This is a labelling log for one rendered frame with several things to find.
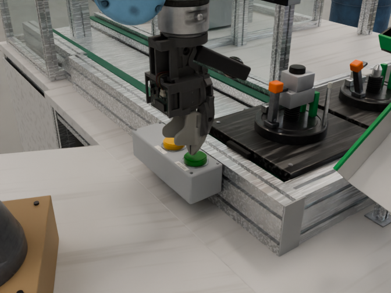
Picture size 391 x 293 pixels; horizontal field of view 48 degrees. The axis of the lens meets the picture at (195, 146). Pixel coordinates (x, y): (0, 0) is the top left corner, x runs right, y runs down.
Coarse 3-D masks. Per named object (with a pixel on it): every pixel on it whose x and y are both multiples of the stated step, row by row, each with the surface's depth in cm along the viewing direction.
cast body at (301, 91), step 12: (288, 72) 81; (300, 72) 80; (312, 72) 81; (288, 84) 81; (300, 84) 80; (312, 84) 82; (288, 96) 80; (300, 96) 81; (312, 96) 83; (288, 108) 81
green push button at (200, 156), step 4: (188, 152) 78; (200, 152) 78; (184, 156) 77; (188, 156) 77; (192, 156) 77; (196, 156) 77; (200, 156) 77; (204, 156) 77; (184, 160) 77; (188, 160) 76; (192, 160) 76; (196, 160) 76; (200, 160) 76; (204, 160) 76; (188, 164) 76; (192, 164) 76; (196, 164) 76; (200, 164) 76
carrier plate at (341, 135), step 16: (240, 112) 93; (256, 112) 93; (320, 112) 93; (224, 128) 87; (240, 128) 87; (336, 128) 87; (352, 128) 87; (240, 144) 81; (256, 144) 81; (272, 144) 81; (320, 144) 81; (336, 144) 81; (352, 144) 81; (256, 160) 79; (272, 160) 76; (288, 160) 76; (304, 160) 76; (320, 160) 76; (288, 176) 73
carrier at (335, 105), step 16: (384, 64) 99; (352, 80) 100; (368, 80) 97; (384, 80) 101; (320, 96) 101; (336, 96) 101; (352, 96) 96; (368, 96) 96; (384, 96) 96; (336, 112) 94; (352, 112) 93; (368, 112) 93
